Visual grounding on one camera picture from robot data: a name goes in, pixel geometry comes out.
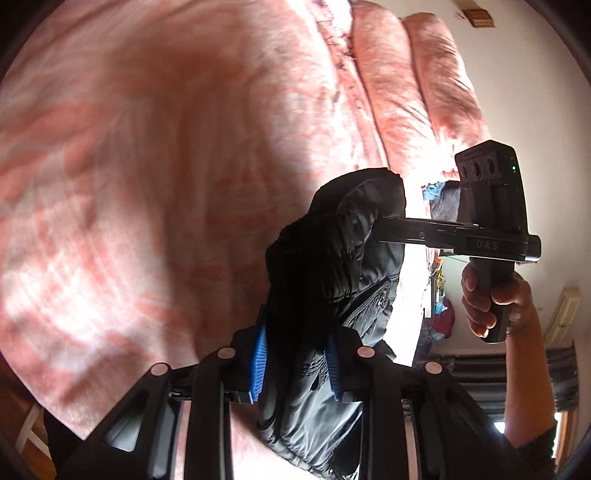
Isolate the wall air conditioner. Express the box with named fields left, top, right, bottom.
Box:
left=542, top=286, right=581, bottom=346

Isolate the black puffer jacket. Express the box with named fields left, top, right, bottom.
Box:
left=256, top=168, right=407, bottom=478

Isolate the person's right forearm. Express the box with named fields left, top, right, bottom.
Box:
left=501, top=277, right=559, bottom=480

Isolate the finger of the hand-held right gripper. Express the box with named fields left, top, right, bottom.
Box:
left=376, top=217, right=462, bottom=247

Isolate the white stool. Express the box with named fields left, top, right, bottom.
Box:
left=14, top=401, right=51, bottom=462

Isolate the blue crumpled garment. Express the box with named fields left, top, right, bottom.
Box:
left=422, top=181, right=455, bottom=217

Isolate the dark patterned curtain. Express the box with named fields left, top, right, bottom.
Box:
left=416, top=344, right=580, bottom=411

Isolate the dark red garment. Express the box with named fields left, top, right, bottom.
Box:
left=427, top=307, right=455, bottom=342

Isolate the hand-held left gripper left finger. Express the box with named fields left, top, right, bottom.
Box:
left=58, top=323, right=269, bottom=480

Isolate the person's right hand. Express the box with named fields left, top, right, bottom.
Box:
left=462, top=265, right=537, bottom=340

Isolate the brown wall frame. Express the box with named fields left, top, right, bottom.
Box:
left=463, top=8, right=494, bottom=28

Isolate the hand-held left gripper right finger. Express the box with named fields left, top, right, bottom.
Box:
left=325, top=333, right=513, bottom=480

